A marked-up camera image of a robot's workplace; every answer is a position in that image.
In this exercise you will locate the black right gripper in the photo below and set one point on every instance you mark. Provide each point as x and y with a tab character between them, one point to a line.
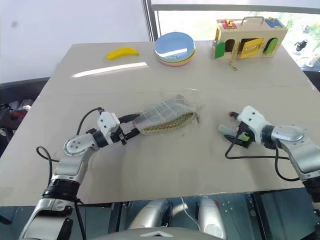
246	143

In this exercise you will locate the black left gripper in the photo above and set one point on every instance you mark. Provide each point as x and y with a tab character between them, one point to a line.
120	136

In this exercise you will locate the clear bag of snacks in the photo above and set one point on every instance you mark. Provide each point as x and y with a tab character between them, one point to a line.
162	112

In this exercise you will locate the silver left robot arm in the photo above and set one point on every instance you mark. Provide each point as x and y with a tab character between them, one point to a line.
72	155

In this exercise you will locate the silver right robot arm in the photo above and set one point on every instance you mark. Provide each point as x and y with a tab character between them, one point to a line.
287	133

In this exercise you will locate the yellow toy banana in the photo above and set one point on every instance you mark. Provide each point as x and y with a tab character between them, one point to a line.
121	53

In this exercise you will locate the pink plate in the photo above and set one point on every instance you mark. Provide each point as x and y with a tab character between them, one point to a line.
175	65

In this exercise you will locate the silver right robot leg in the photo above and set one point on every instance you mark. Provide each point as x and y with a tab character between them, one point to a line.
211	217

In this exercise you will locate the silver robot leg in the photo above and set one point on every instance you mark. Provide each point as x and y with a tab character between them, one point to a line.
211	217
150	215

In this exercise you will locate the green plate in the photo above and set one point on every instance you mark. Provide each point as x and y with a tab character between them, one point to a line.
183	60

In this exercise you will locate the silver left robot leg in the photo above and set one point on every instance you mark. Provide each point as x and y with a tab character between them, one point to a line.
150	215

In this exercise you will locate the wooden lock box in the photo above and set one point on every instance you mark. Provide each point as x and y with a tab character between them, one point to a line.
250	33

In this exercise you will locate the red and white device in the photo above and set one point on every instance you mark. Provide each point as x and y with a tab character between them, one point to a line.
21	108

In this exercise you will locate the grey robot torso top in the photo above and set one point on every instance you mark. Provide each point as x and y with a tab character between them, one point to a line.
155	235

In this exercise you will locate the small black object outside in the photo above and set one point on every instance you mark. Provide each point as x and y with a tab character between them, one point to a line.
300	45

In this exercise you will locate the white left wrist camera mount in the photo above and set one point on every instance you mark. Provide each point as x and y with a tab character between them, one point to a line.
106	123

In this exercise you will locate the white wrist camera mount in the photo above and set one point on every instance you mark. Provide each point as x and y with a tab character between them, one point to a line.
106	123
252	120

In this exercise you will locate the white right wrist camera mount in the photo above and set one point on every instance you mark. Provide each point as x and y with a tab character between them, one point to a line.
252	120

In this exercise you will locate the grey window post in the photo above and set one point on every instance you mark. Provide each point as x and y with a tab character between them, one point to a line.
150	20

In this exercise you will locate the grey window rail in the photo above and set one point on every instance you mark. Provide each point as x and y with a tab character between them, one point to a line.
237	7

